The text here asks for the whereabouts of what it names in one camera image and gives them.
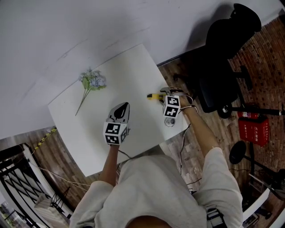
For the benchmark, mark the black office chair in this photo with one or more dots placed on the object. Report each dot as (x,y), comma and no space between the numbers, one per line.
(220,62)

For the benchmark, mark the white table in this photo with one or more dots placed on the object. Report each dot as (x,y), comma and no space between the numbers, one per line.
(133,73)

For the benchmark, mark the black metal railing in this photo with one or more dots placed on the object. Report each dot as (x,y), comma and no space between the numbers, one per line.
(22,184)

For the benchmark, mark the person's left forearm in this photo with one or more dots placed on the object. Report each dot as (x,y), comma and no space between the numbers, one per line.
(110,167)

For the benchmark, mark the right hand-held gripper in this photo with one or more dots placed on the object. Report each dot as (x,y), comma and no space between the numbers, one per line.
(171,107)

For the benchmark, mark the black coat rack stand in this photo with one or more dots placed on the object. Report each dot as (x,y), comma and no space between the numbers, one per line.
(224,111)

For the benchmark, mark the red fire extinguisher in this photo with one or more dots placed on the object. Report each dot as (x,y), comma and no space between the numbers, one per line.
(248,114)

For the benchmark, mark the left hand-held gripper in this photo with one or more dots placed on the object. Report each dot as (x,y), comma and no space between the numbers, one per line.
(115,133)

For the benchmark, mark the person's right forearm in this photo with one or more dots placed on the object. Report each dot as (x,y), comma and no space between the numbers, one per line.
(200,131)

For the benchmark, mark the white metal rack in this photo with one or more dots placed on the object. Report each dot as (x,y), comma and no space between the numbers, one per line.
(256,207)

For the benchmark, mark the person's white sweatshirt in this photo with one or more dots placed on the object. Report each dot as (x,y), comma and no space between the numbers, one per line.
(153,191)

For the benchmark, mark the yellow black striped tape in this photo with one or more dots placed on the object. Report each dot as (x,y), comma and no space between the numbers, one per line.
(44,139)

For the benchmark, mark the artificial flower bunch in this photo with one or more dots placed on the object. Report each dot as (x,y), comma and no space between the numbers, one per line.
(93,80)

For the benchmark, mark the black floor fan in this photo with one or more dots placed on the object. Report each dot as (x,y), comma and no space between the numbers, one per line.
(237,152)

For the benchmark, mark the red fire extinguisher box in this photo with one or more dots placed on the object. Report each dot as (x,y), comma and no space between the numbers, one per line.
(253,131)

